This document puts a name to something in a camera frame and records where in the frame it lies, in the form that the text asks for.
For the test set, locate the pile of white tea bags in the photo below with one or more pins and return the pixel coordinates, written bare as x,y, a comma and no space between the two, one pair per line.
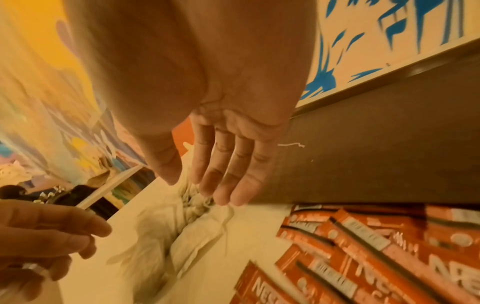
176,237

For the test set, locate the person's right hand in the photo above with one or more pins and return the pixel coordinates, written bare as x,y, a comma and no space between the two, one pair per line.
202,65

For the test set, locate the pile of red Nescafe sachets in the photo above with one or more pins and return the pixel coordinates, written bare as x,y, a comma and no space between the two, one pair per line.
375,255

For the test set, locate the person's left hand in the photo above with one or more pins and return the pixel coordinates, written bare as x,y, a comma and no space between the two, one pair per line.
41,243

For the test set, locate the dark brown tray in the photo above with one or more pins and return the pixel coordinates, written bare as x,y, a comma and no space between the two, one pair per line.
375,148

